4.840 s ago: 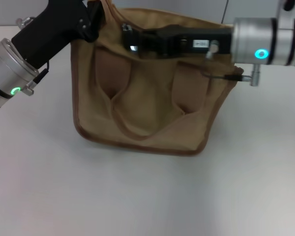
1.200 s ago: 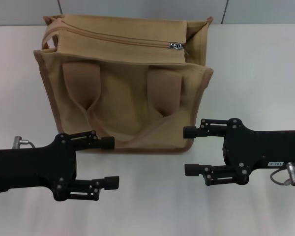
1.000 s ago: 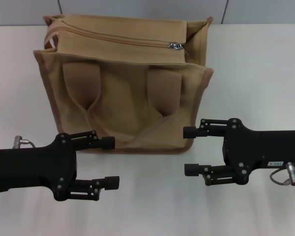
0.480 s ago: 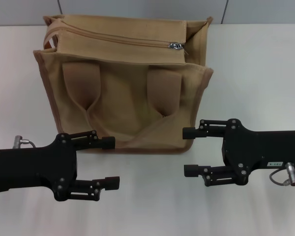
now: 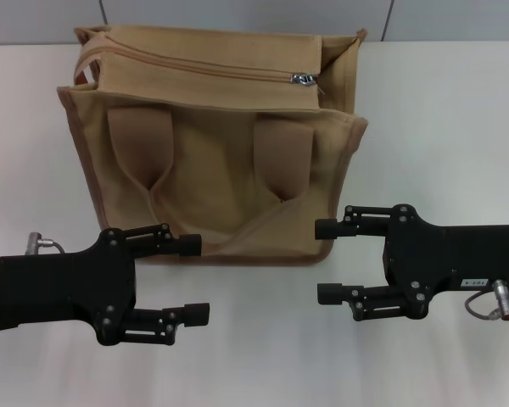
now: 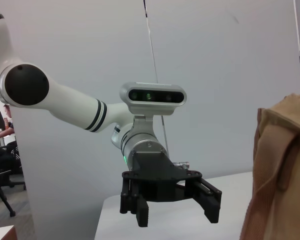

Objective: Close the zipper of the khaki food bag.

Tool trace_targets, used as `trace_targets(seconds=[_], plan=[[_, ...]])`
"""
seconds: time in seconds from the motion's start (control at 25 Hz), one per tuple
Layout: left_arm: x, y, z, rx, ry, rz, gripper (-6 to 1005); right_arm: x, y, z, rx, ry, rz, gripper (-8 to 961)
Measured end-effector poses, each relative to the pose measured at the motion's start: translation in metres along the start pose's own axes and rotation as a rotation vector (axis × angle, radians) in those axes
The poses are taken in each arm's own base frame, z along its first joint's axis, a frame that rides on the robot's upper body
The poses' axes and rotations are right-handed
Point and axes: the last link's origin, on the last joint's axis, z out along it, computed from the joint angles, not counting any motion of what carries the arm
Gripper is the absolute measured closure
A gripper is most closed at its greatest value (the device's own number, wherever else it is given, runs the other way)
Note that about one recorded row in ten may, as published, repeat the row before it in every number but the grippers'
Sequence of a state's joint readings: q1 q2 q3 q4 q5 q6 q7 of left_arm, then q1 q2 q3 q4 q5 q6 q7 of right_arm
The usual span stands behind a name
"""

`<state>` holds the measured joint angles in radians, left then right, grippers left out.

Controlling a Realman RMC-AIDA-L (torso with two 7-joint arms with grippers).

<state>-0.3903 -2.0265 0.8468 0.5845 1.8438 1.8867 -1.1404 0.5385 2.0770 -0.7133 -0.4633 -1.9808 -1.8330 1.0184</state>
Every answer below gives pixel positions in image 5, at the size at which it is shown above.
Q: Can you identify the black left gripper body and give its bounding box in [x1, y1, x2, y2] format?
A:
[0, 227, 138, 347]

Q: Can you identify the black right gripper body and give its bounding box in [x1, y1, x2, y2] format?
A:
[383, 203, 509, 321]

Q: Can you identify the khaki canvas food bag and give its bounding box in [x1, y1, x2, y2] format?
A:
[55, 25, 370, 269]

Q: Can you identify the silver metal zipper pull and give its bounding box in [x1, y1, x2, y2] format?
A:
[288, 71, 319, 88]

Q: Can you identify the left gripper connector cable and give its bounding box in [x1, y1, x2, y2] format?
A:
[26, 231, 69, 257]

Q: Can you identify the gripper connector cable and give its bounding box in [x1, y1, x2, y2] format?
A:
[26, 231, 69, 257]
[464, 278, 509, 321]

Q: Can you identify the right gripper connector cable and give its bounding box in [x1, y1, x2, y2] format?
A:
[464, 278, 509, 321]

